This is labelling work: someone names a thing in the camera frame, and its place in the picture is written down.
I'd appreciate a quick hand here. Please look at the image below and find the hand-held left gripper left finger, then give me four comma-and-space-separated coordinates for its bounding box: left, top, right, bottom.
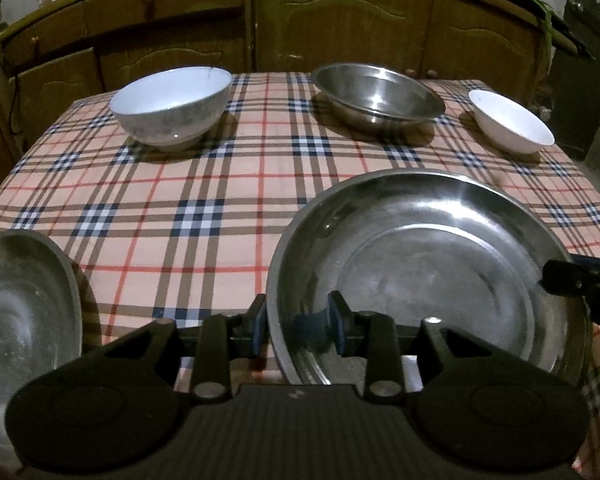
105, 295, 267, 404

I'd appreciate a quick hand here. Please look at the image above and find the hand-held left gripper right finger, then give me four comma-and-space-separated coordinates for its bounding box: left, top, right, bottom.
328, 290, 486, 404

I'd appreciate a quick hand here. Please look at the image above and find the large steel plate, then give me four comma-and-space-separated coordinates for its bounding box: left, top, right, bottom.
266, 169, 594, 397

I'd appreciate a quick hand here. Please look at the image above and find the large white bowl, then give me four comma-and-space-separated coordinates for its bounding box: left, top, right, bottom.
109, 66, 232, 149

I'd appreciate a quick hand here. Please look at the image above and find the plaid tablecloth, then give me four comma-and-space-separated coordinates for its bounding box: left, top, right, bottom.
0, 71, 600, 480

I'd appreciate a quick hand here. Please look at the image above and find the small white bowl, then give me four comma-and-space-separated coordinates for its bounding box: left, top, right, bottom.
468, 89, 556, 156

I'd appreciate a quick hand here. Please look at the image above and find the dark green cabinet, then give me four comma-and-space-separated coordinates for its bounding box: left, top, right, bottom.
549, 0, 600, 161

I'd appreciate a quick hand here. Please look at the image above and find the steel bowl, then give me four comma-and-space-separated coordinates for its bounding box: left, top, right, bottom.
311, 63, 447, 134

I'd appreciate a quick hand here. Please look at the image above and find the shallow steel plate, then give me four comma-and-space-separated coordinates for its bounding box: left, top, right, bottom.
0, 230, 85, 461

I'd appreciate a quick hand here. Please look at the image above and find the wooden kitchen cabinet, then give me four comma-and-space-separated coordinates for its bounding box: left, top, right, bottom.
0, 0, 556, 171

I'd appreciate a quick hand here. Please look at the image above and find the black cable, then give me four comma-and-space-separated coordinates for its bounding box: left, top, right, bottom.
7, 72, 25, 137

